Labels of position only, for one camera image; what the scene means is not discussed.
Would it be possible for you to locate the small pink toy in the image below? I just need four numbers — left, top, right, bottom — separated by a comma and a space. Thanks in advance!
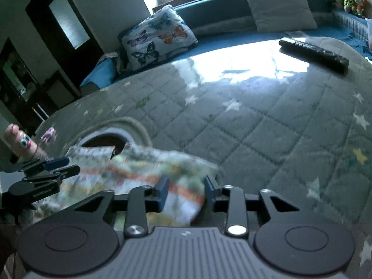
40, 127, 56, 144

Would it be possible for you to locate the plain grey cushion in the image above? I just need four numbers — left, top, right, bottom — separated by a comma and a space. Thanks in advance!
247, 0, 318, 33

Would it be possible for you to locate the butterfly print pillow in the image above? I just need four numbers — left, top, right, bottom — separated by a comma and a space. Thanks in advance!
120, 5, 198, 72

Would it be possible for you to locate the teal bench sofa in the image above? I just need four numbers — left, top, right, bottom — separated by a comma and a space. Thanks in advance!
79, 0, 372, 96

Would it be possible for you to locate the quilted green star tablecloth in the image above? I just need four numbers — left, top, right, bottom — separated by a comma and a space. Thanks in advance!
40, 37, 371, 278

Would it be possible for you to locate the pink cartoon-eyed bottle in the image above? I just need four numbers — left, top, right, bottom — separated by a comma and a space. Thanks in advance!
4, 124, 48, 160

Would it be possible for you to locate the orange plush toy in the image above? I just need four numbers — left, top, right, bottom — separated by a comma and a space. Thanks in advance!
353, 0, 366, 18

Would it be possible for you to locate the blue cushion at bench end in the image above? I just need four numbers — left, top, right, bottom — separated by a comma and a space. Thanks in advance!
80, 58, 123, 89

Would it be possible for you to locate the dark door with glass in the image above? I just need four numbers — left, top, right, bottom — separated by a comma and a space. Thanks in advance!
26, 0, 103, 67

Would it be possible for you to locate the colourful patterned children's garment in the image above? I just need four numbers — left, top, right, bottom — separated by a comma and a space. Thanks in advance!
33, 144, 219, 227

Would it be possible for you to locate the black remote control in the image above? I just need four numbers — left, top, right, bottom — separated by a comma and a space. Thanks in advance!
279, 38, 349, 74

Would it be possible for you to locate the green and brown plush toy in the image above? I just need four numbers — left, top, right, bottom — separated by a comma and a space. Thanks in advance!
335, 0, 355, 13

